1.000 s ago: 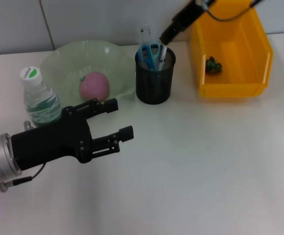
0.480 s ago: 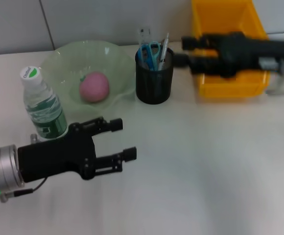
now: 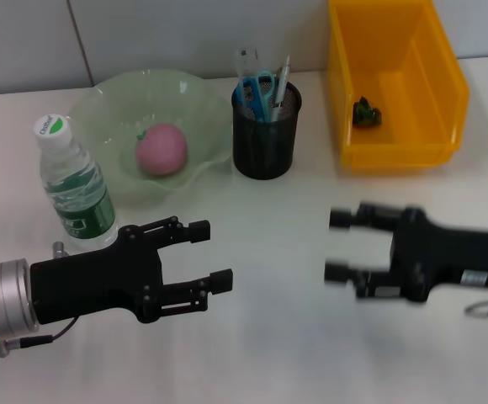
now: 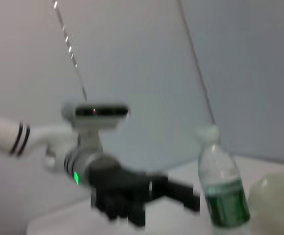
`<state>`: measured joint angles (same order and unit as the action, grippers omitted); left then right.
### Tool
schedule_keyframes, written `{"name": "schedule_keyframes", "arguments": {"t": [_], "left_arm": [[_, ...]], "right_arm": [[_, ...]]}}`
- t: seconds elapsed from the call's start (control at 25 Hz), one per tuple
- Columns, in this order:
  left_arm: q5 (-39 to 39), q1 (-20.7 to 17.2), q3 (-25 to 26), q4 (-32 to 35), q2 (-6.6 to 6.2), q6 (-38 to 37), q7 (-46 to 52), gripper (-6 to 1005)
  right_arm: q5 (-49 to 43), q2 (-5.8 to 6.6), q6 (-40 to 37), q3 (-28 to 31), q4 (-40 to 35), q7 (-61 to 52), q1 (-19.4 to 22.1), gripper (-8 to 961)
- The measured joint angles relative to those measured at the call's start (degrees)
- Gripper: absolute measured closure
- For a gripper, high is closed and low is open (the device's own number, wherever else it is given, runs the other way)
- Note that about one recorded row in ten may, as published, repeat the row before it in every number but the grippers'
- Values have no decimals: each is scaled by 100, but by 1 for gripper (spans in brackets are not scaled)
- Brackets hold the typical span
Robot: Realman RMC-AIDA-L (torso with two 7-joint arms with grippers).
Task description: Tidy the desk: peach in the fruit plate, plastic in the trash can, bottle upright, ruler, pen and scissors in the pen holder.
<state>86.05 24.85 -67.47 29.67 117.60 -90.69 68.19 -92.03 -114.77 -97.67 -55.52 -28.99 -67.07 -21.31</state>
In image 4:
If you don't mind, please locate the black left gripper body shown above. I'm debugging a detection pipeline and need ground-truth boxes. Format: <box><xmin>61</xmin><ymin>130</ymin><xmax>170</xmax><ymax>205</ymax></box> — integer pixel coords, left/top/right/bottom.
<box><xmin>88</xmin><ymin>160</ymin><xmax>155</xmax><ymax>220</ymax></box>

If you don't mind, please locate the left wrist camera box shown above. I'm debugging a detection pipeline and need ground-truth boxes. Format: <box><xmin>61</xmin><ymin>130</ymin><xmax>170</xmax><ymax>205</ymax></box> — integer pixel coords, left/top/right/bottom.
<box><xmin>60</xmin><ymin>99</ymin><xmax>131</xmax><ymax>131</ymax></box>

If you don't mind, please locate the green glass fruit plate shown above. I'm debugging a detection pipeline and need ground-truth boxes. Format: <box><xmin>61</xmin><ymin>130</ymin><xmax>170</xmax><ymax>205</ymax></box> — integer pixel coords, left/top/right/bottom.
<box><xmin>247</xmin><ymin>166</ymin><xmax>284</xmax><ymax>235</ymax></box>

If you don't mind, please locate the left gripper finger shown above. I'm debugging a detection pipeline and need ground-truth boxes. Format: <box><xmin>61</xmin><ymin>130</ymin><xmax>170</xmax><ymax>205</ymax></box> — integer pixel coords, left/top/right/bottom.
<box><xmin>127</xmin><ymin>202</ymin><xmax>147</xmax><ymax>228</ymax></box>
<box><xmin>149</xmin><ymin>174</ymin><xmax>202</xmax><ymax>214</ymax></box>

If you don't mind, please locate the green label water bottle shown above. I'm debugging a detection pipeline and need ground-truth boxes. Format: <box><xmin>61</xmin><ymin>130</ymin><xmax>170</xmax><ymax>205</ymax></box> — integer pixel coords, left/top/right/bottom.
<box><xmin>192</xmin><ymin>126</ymin><xmax>252</xmax><ymax>235</ymax></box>

